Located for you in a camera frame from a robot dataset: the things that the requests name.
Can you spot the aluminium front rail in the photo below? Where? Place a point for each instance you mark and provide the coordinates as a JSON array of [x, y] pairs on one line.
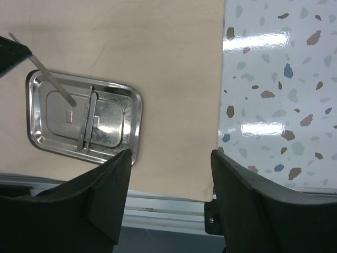
[[166, 213]]

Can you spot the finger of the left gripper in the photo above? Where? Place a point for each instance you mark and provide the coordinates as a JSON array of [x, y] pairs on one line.
[[12, 54]]

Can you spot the steel instrument tray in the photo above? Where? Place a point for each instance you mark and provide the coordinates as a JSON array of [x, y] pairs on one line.
[[105, 121]]

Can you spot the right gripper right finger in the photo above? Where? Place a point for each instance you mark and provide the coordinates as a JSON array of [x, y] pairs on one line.
[[259, 215]]

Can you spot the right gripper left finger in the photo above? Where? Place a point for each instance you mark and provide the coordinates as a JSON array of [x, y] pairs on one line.
[[82, 215]]

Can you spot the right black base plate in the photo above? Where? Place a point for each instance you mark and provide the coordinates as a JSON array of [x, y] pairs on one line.
[[212, 220]]

